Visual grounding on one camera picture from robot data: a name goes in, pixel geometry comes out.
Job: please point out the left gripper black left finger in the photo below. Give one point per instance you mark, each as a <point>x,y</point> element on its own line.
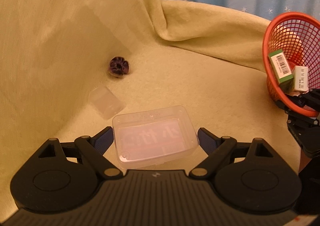
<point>92,150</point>

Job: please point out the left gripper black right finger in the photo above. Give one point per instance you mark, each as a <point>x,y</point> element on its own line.
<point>219,152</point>

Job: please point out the clear rectangular plastic box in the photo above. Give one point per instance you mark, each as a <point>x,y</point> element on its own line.
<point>153,137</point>

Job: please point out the long white pink box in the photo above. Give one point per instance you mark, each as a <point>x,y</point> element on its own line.
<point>300,79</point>

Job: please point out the green white medicine box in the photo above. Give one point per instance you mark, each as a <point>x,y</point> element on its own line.
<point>281,69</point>

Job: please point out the orange plastic mesh basket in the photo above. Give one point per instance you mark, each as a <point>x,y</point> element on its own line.
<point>291,39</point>

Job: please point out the clear plastic cup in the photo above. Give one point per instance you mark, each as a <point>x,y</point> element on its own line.
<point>105,102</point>

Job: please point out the dark brown hair scrunchie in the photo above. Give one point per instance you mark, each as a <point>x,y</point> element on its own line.
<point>118,67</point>

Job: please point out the yellow-green blanket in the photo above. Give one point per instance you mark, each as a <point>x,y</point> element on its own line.
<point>205,58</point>

